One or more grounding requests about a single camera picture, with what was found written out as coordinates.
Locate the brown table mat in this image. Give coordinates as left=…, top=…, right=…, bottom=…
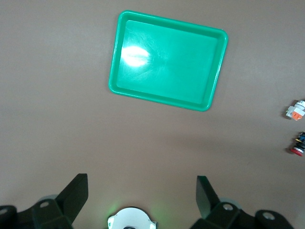
left=0, top=0, right=305, bottom=229

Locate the red push button black body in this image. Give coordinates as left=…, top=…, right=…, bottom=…
left=289, top=131, right=305, bottom=157

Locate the white orange small component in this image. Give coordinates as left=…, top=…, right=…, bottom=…
left=285, top=99, right=305, bottom=121

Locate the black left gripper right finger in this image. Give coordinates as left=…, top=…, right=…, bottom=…
left=190, top=176, right=294, bottom=229

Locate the green plastic tray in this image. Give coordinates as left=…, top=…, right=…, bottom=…
left=108, top=10, right=229, bottom=112

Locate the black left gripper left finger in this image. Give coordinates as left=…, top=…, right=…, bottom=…
left=0, top=173, right=89, bottom=229

